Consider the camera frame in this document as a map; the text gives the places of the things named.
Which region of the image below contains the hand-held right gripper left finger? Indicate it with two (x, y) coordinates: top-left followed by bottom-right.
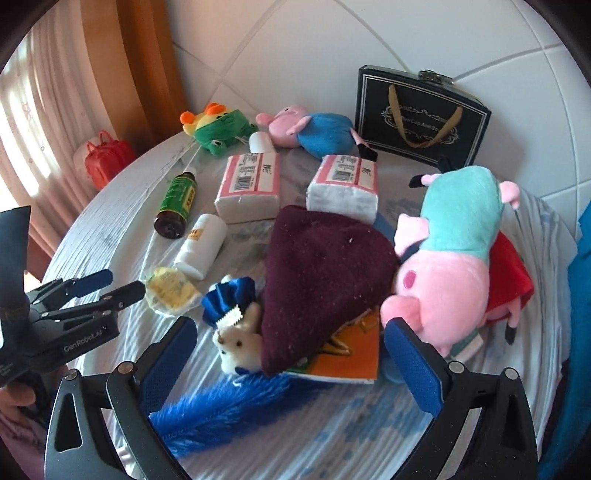
(44, 316), (199, 480)

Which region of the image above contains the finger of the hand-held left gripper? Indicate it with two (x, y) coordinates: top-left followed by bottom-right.
(42, 280), (147, 322)
(33, 270), (114, 309)

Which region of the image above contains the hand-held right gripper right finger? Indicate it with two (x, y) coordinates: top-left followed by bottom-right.
(384, 318), (541, 480)

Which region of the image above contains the yellow plastic packet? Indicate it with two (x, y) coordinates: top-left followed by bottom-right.
(142, 266), (202, 317)

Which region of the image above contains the blue brush white handle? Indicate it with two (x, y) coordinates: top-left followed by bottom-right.
(148, 368), (326, 459)

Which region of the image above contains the maroon knit cloth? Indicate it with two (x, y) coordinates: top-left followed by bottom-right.
(257, 205), (400, 376)

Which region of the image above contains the pig plush teal outfit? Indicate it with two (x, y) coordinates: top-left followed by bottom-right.
(381, 165), (522, 360)

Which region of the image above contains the cloth-covered round desktop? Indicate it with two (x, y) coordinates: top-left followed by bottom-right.
(41, 124), (578, 480)

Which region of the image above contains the person's left hand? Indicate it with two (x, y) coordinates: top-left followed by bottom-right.
(0, 382), (41, 420)

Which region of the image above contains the orange green box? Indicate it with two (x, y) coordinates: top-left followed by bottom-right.
(285, 318), (382, 385)

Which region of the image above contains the small white bear plush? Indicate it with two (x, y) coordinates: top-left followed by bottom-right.
(201, 275), (265, 376)

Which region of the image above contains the white bottle orange label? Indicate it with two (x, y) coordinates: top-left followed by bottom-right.
(174, 213), (228, 281)

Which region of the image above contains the brown bottle green label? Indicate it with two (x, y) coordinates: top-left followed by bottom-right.
(153, 169), (201, 240)

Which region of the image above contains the person's pink clothing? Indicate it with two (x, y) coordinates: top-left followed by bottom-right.
(0, 406), (51, 480)

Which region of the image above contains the red mini suitcase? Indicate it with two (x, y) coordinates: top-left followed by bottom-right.
(84, 130), (136, 191)

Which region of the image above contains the pig plush red dress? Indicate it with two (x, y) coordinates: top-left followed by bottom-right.
(478, 230), (535, 346)

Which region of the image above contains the pink white tissue pack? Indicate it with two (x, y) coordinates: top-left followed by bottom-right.
(214, 153), (282, 225)
(306, 154), (380, 225)

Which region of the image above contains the sheer curtain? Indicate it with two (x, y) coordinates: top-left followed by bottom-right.
(0, 14), (139, 278)

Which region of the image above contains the green frog plush toy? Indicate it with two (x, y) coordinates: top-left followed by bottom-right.
(180, 102), (259, 158)

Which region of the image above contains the white tube bottle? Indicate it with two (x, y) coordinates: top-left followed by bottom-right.
(249, 131), (279, 156)

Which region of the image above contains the pig plush blue outfit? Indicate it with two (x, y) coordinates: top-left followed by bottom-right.
(255, 104), (378, 163)

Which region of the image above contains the black gift box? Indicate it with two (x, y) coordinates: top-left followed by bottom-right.
(354, 65), (492, 168)

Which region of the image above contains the brown wooden frame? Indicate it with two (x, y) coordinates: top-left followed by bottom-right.
(115, 0), (188, 139)

